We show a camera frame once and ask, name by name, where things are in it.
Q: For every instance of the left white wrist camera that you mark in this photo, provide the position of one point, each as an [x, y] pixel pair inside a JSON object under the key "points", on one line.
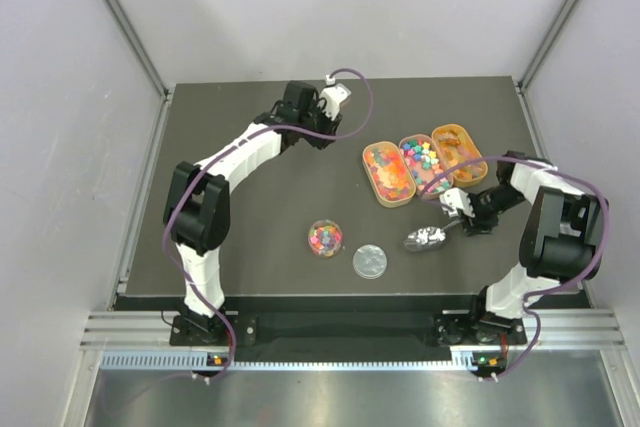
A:
{"points": [[333, 97]]}

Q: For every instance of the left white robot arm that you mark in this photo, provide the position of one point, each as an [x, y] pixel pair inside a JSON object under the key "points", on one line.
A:
{"points": [[197, 210]]}

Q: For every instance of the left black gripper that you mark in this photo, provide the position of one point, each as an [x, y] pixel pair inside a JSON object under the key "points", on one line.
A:
{"points": [[325, 133]]}

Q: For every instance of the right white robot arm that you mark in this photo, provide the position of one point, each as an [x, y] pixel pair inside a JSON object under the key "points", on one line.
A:
{"points": [[562, 233]]}

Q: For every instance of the orange tray translucent star candies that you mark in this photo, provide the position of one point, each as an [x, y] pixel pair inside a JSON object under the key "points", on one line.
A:
{"points": [[390, 179]]}

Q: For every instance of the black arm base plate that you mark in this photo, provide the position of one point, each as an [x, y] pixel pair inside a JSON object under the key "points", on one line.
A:
{"points": [[432, 320]]}

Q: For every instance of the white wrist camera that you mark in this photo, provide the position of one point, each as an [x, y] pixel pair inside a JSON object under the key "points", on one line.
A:
{"points": [[456, 203], [333, 97]]}

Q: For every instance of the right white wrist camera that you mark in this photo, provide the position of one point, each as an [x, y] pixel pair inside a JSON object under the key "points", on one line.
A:
{"points": [[456, 203]]}

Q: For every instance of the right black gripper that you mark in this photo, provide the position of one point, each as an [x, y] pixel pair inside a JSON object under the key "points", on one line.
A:
{"points": [[477, 224]]}

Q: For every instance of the aluminium frame rail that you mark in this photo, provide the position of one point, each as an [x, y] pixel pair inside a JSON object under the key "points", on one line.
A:
{"points": [[561, 329]]}

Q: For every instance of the yellow tray mixed candies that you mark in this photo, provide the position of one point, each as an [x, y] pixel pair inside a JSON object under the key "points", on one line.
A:
{"points": [[456, 147]]}

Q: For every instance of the round grey jar lid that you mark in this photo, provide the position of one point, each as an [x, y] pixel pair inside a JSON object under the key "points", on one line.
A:
{"points": [[370, 261]]}

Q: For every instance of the clear round plastic jar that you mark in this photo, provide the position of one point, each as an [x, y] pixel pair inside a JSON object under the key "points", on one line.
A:
{"points": [[325, 238]]}

